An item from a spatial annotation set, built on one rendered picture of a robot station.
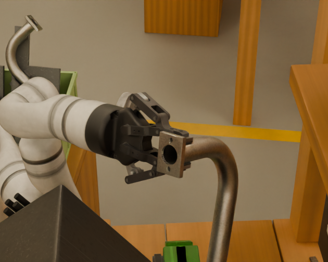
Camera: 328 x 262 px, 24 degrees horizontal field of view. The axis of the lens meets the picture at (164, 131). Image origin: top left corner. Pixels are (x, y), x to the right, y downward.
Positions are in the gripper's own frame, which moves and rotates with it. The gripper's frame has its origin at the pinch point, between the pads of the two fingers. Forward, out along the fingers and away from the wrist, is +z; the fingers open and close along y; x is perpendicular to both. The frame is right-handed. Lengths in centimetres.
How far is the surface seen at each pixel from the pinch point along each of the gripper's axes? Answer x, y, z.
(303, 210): 80, -33, -23
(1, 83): 64, -17, -121
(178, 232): 66, -44, -51
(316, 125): 27.9, 0.9, 5.1
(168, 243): 35, -32, -28
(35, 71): 70, -13, -114
